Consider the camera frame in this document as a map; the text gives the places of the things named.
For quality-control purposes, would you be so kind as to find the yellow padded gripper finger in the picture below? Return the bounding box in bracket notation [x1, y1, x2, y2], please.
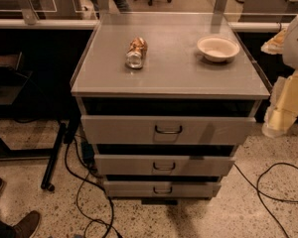
[262, 70, 298, 138]

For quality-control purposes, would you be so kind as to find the grey bottom drawer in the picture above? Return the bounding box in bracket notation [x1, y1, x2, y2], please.
[103, 181, 222, 198]

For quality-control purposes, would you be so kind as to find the grey drawer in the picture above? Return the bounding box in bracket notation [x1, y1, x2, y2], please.
[81, 115, 255, 145]
[103, 181, 222, 198]
[95, 155, 234, 177]

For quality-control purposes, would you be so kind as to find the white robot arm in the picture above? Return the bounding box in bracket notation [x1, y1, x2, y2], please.
[261, 14, 298, 138]

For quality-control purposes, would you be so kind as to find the grey drawer cabinet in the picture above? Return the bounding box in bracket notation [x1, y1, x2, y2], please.
[70, 11, 272, 206]

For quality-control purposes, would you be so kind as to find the grey top drawer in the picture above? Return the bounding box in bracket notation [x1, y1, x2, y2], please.
[81, 115, 255, 145]

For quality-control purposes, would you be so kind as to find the grey middle drawer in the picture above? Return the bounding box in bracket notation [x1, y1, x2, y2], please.
[95, 155, 234, 177]

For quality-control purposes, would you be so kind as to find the white paper bowl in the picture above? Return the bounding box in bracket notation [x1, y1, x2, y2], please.
[197, 36, 240, 62]

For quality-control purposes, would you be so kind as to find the crushed orange soda can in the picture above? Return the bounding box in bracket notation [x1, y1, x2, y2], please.
[125, 37, 148, 69]

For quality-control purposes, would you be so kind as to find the black floor cable right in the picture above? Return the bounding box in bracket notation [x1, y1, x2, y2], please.
[233, 162, 298, 238]

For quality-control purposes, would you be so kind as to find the black floor cable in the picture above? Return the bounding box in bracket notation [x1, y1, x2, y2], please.
[233, 162, 298, 238]
[64, 134, 123, 238]

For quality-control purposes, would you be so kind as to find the black table frame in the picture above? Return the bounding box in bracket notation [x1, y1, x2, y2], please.
[0, 52, 80, 192]

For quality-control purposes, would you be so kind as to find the black floor cable left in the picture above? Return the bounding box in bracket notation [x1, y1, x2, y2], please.
[64, 134, 123, 238]

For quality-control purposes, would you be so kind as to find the white horizontal rail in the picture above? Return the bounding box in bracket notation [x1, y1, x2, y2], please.
[0, 19, 289, 33]

